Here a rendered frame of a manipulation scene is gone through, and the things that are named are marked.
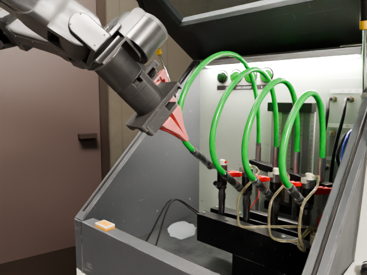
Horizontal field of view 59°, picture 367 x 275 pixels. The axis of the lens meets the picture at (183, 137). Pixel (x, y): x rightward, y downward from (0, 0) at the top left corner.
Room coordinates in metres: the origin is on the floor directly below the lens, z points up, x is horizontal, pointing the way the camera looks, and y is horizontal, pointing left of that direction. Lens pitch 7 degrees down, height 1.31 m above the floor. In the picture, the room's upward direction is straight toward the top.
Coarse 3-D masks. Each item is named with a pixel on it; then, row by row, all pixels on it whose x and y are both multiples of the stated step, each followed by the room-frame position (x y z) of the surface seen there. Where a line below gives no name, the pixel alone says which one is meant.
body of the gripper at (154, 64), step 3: (138, 63) 0.69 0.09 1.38; (150, 63) 0.70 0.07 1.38; (153, 63) 0.68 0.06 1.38; (156, 63) 0.69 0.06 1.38; (141, 66) 0.69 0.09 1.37; (144, 66) 0.70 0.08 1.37; (147, 66) 0.70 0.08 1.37; (150, 66) 0.68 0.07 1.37; (153, 66) 0.68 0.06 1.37; (156, 66) 0.68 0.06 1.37; (144, 69) 0.69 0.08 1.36; (147, 69) 0.67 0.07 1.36; (150, 69) 0.67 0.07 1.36; (153, 69) 0.68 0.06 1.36; (147, 72) 0.67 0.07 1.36
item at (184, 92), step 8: (216, 56) 0.84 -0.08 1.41; (232, 56) 0.90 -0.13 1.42; (240, 56) 0.93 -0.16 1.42; (200, 64) 0.80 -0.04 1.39; (192, 72) 0.79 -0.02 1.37; (192, 80) 0.77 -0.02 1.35; (184, 88) 0.76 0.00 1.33; (256, 88) 1.00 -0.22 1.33; (184, 96) 0.75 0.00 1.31; (256, 96) 1.00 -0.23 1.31; (256, 120) 1.02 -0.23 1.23; (256, 136) 1.03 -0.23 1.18; (184, 144) 0.76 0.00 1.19; (256, 144) 1.02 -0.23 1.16
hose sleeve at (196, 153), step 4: (196, 148) 0.79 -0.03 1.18; (192, 152) 0.78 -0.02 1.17; (196, 152) 0.78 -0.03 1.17; (200, 152) 0.80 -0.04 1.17; (196, 156) 0.79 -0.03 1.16; (200, 156) 0.80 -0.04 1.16; (204, 156) 0.81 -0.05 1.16; (200, 160) 0.81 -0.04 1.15; (204, 160) 0.81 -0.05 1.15; (208, 160) 0.82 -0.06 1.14; (204, 164) 0.82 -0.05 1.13; (208, 164) 0.82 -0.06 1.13
